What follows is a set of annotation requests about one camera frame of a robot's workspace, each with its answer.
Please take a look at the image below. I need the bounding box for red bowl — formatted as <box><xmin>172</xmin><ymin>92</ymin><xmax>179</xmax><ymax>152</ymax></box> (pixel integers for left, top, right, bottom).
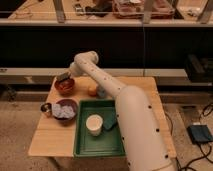
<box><xmin>54</xmin><ymin>78</ymin><xmax>75</xmax><ymax>95</ymax></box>

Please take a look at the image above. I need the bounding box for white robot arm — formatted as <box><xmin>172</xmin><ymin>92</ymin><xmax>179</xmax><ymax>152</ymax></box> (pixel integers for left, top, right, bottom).
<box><xmin>69</xmin><ymin>51</ymin><xmax>175</xmax><ymax>171</ymax></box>

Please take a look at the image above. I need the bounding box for dark purple bowl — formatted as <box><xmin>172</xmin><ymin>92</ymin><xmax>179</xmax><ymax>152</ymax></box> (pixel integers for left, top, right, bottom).
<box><xmin>52</xmin><ymin>99</ymin><xmax>78</xmax><ymax>123</ymax></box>

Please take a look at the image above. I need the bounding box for grey blue cup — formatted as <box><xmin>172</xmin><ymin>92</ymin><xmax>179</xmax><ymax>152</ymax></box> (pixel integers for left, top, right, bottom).
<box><xmin>97</xmin><ymin>87</ymin><xmax>107</xmax><ymax>99</ymax></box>

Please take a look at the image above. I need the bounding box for orange fruit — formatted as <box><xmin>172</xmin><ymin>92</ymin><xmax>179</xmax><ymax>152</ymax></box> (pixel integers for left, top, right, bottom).
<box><xmin>87</xmin><ymin>86</ymin><xmax>97</xmax><ymax>97</ymax></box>

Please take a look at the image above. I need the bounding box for dark green cloth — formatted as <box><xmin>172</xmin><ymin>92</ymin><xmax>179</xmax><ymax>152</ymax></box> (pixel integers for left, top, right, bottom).
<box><xmin>103</xmin><ymin>112</ymin><xmax>117</xmax><ymax>131</ymax></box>

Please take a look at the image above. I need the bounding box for white cup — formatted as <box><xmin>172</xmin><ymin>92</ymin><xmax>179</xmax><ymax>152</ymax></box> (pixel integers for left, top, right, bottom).
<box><xmin>86</xmin><ymin>114</ymin><xmax>103</xmax><ymax>136</ymax></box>

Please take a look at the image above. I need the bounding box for crumpled white cloth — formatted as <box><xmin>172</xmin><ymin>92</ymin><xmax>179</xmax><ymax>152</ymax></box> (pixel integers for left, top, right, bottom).
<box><xmin>52</xmin><ymin>104</ymin><xmax>75</xmax><ymax>119</ymax></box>

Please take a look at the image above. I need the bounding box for green plastic tray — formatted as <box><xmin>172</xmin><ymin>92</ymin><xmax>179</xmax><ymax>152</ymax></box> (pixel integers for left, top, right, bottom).
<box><xmin>73</xmin><ymin>100</ymin><xmax>125</xmax><ymax>157</ymax></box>

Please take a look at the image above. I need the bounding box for small metal cup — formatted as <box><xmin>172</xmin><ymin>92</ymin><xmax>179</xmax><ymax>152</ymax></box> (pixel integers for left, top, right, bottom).
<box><xmin>41</xmin><ymin>103</ymin><xmax>52</xmax><ymax>117</ymax></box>

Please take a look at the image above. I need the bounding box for wooden table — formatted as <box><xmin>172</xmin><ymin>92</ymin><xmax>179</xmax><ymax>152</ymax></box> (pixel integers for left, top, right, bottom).
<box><xmin>28</xmin><ymin>77</ymin><xmax>177</xmax><ymax>158</ymax></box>

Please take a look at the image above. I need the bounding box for black power adapter box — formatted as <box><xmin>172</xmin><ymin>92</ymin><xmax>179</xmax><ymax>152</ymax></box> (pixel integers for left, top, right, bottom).
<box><xmin>187</xmin><ymin>125</ymin><xmax>213</xmax><ymax>144</ymax></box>

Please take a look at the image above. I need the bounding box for black floor cable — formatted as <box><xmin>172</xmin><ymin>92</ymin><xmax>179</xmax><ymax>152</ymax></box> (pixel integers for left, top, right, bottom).
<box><xmin>164</xmin><ymin>103</ymin><xmax>213</xmax><ymax>171</ymax></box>

